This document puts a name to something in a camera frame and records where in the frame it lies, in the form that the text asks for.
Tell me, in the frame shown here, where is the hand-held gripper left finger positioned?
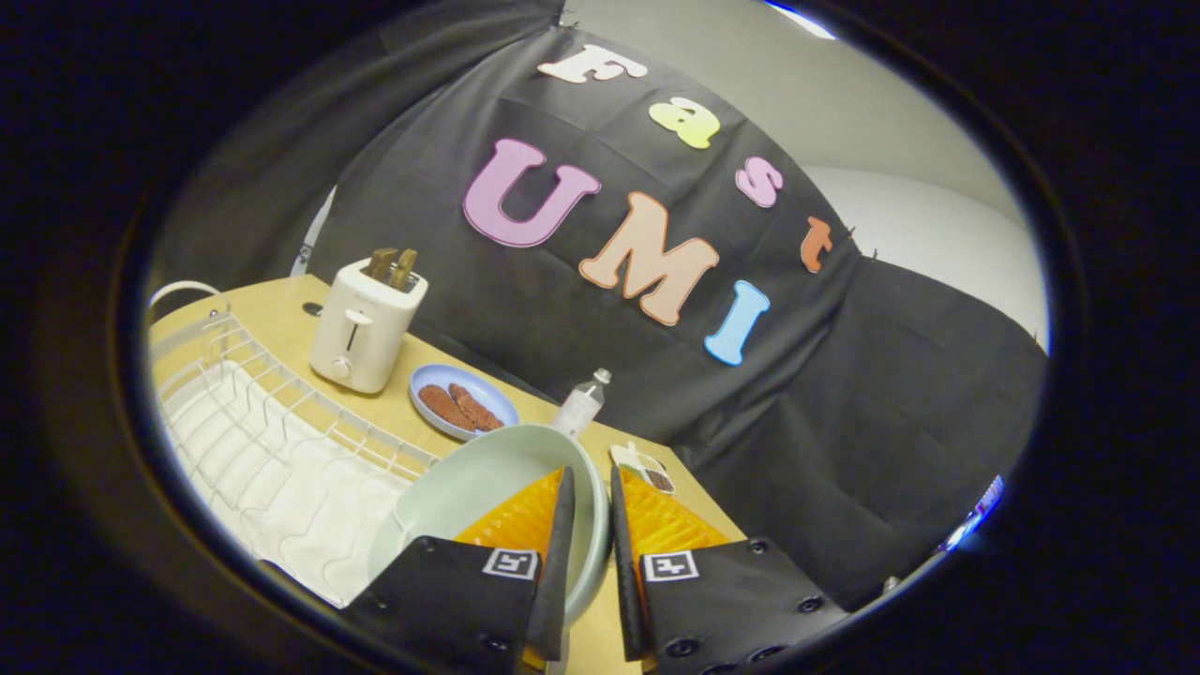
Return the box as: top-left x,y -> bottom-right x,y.
341,467 -> 577,675

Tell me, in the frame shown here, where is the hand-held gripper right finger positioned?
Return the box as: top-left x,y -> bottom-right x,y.
610,466 -> 850,675

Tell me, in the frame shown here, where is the pale green plate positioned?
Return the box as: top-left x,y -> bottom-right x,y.
367,424 -> 612,627

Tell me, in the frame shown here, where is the white wire dish rack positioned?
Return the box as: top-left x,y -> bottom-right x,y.
148,280 -> 442,608

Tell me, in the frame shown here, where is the blue plate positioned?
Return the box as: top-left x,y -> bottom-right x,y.
409,364 -> 520,443

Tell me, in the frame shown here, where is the clear plastic bottle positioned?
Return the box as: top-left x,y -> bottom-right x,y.
551,368 -> 613,440

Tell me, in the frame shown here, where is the brown sausage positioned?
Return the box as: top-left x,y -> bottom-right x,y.
418,384 -> 477,433
447,382 -> 504,432

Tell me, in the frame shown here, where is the white toaster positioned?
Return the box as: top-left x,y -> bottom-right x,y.
309,258 -> 429,395

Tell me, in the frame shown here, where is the black backdrop cloth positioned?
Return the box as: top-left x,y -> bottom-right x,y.
150,0 -> 1049,612

